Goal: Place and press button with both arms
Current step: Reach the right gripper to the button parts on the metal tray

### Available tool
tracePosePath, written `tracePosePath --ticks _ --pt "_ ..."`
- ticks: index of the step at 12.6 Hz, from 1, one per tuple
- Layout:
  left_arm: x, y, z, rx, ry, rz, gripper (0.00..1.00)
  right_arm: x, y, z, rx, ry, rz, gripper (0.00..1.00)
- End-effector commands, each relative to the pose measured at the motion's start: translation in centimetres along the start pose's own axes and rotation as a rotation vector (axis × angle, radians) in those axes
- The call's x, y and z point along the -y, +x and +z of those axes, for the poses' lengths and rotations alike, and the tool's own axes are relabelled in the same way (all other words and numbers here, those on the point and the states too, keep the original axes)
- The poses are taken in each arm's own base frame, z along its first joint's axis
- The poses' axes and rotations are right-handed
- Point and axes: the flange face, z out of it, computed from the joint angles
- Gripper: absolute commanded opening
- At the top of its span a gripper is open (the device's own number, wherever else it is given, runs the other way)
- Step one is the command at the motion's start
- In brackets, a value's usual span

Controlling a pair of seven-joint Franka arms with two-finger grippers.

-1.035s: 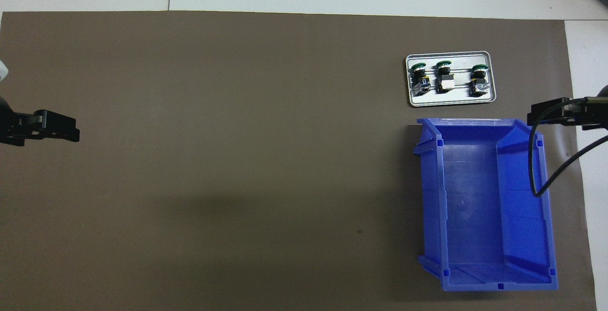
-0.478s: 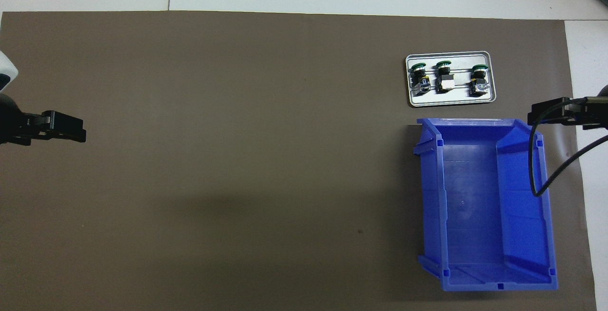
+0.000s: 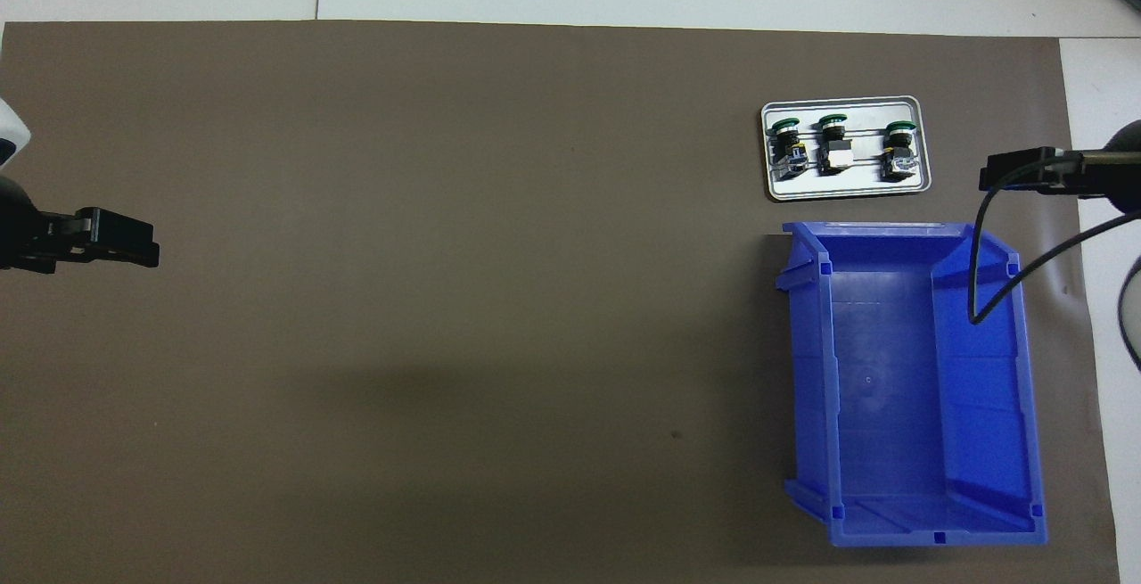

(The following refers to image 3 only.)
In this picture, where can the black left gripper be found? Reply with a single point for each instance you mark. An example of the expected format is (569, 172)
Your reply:
(27, 236)

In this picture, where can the silver metal tray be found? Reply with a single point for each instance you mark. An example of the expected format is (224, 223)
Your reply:
(847, 187)

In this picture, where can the brown table mat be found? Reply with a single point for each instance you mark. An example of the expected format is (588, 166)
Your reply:
(446, 254)

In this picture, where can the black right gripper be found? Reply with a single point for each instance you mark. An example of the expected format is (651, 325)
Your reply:
(1119, 174)

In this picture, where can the green push button switch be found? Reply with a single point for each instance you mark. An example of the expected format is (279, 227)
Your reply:
(788, 152)
(836, 154)
(898, 160)

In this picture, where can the blue plastic storage bin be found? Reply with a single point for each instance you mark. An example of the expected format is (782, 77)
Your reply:
(900, 406)

